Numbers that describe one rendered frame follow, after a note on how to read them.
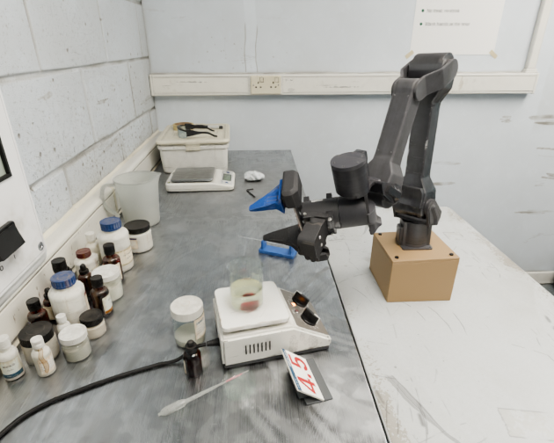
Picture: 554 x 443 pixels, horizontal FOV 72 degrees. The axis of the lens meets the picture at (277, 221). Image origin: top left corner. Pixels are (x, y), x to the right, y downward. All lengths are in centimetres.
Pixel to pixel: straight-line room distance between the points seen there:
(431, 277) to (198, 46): 153
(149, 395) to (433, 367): 49
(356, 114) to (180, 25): 94
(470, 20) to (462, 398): 183
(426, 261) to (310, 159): 134
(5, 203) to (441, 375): 68
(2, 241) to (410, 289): 79
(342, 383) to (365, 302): 24
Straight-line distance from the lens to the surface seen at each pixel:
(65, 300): 83
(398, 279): 87
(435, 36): 218
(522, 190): 263
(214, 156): 169
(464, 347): 83
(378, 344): 79
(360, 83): 202
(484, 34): 228
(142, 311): 88
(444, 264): 89
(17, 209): 24
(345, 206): 66
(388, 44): 210
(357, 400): 69
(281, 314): 69
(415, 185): 83
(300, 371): 68
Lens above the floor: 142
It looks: 25 degrees down
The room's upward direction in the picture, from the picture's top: straight up
